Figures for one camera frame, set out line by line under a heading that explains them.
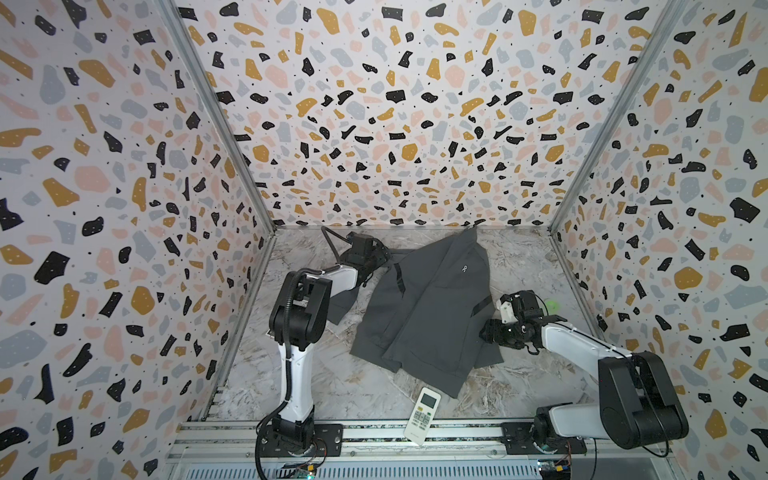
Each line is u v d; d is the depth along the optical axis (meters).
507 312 0.84
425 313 0.96
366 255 0.85
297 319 0.56
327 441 0.73
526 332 0.67
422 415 0.76
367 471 0.70
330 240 0.80
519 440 0.74
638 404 0.43
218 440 0.75
